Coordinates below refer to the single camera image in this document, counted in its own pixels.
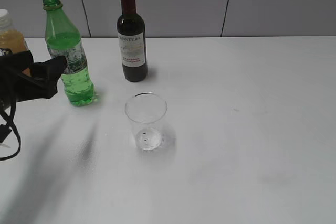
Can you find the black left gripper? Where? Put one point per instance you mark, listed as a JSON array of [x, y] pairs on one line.
[[23, 79]]

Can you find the green sprite bottle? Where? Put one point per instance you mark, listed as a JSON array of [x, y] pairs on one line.
[[63, 39]]

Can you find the transparent plastic cup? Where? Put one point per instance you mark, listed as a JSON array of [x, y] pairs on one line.
[[146, 113]]

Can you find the orange juice bottle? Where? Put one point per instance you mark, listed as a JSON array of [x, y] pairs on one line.
[[12, 41]]

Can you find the dark red wine bottle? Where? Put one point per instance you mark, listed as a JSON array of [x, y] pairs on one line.
[[131, 35]]

